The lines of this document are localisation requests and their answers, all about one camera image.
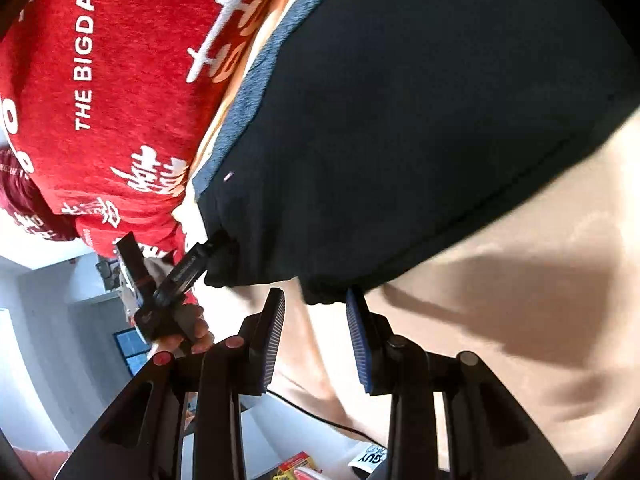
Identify person's left hand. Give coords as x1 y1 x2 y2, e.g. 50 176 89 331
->
147 302 216 361

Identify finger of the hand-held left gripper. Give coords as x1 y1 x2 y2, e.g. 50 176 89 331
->
154 232 232 306

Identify red embroidered pillow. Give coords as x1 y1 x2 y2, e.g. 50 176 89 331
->
0 149 78 243

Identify dark blue framed panel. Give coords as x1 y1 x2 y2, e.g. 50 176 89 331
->
114 329 151 377

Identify red printed blanket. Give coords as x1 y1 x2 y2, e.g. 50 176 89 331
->
0 0 301 286

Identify black pants with grey waistband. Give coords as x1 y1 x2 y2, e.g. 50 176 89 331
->
187 0 633 306

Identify red packet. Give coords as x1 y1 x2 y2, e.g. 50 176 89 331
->
270 451 323 480

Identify peach bed sheet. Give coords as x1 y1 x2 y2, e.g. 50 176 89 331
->
172 0 640 476

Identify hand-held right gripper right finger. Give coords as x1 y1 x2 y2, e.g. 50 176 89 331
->
346 287 571 480

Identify white printed paper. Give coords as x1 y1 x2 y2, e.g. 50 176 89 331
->
350 441 388 473

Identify black cable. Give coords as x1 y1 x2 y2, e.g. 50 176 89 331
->
267 389 363 443

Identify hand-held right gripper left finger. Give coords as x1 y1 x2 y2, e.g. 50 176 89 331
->
55 287 286 480

